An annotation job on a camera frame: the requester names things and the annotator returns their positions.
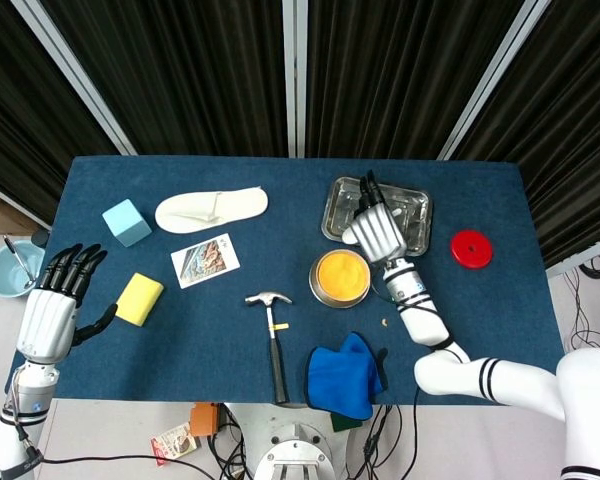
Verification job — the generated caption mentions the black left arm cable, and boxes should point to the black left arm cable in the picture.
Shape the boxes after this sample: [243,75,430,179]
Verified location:
[9,424,216,480]

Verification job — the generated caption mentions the left black-fingered silver robot hand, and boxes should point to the left black-fingered silver robot hand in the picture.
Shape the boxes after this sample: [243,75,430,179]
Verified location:
[15,243,119,365]

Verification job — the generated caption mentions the white slipper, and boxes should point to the white slipper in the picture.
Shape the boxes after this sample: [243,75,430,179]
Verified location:
[154,186,270,234]

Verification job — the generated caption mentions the red round disc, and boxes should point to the red round disc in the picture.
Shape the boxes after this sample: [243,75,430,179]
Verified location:
[449,229,494,270]

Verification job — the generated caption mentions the black-handled claw hammer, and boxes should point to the black-handled claw hammer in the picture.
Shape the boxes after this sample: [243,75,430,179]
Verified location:
[244,291,294,405]

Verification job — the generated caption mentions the yellow sponge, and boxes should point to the yellow sponge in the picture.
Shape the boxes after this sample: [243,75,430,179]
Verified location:
[115,272,165,328]

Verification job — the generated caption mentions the black curtain panel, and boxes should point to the black curtain panel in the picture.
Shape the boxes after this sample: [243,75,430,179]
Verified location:
[39,0,289,156]
[304,0,526,160]
[452,0,600,269]
[0,0,119,226]

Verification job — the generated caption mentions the blue microfibre cloth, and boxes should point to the blue microfibre cloth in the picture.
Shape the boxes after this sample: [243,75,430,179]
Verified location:
[305,331,390,421]

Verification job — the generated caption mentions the printed photo card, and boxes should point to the printed photo card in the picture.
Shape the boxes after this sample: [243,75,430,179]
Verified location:
[170,232,242,290]

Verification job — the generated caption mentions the orange box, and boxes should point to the orange box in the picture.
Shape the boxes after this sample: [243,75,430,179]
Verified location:
[188,402,220,438]

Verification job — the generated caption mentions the light blue cube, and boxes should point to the light blue cube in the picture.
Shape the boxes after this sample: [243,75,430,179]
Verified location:
[101,198,153,248]

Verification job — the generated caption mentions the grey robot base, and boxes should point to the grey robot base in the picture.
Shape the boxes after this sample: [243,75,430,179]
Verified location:
[252,402,351,480]

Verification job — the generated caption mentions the red printed snack packet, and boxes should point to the red printed snack packet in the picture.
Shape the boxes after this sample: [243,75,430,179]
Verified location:
[150,422,202,468]

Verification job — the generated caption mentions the right black-fingered silver robot hand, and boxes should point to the right black-fingered silver robot hand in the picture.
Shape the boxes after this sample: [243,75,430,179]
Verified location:
[352,169,409,264]

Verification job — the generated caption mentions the brown cardboard box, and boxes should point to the brown cardboard box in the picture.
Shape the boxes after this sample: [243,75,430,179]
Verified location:
[0,187,36,236]

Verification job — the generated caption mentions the white frame post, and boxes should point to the white frame post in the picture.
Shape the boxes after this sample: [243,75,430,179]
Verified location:
[437,0,551,161]
[10,0,139,156]
[281,0,309,159]

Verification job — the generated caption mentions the metal bowl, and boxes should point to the metal bowl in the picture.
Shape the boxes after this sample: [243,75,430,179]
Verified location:
[308,248,372,309]

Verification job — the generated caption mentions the light blue plastic bowl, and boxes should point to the light blue plastic bowl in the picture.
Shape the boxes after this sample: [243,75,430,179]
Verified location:
[0,239,46,300]

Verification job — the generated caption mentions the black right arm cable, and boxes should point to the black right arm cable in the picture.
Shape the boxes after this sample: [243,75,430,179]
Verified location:
[369,279,469,480]

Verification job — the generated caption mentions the rectangular metal tray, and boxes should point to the rectangular metal tray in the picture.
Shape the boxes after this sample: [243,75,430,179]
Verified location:
[321,175,434,258]

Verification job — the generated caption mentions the dark blue table cover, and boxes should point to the dark blue table cover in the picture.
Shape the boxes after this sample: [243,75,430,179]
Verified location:
[4,154,569,407]

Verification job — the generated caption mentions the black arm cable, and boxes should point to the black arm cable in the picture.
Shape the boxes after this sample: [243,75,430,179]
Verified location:
[9,424,216,480]
[369,279,469,480]

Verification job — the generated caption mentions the black floor cable bundle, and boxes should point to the black floor cable bundle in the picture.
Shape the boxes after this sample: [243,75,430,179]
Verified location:
[564,249,600,359]

